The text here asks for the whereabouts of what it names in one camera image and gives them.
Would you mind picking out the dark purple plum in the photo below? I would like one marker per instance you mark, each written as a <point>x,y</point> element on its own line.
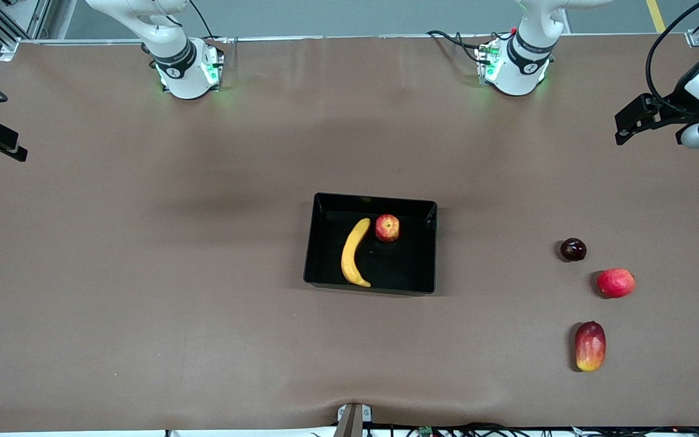
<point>573,249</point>

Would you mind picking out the yellow banana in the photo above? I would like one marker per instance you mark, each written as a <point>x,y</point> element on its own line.
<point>349,255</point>

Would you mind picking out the small red yellow striped apple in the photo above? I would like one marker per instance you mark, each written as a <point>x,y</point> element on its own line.
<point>387,228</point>

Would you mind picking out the black rectangular plastic tray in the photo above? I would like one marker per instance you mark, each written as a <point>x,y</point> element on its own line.
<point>404,267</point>

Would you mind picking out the silver table edge rail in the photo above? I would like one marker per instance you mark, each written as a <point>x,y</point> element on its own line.
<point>355,37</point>

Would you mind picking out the red yellow mango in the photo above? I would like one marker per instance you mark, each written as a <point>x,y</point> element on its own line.
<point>590,346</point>

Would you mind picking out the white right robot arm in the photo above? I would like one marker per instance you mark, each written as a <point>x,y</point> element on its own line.
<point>185,79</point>

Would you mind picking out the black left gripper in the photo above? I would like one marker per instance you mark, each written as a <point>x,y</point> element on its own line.
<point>675,101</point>

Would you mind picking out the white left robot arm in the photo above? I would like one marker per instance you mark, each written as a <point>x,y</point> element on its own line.
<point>516,76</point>

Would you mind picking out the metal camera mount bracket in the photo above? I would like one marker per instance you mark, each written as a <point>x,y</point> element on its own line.
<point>352,419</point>

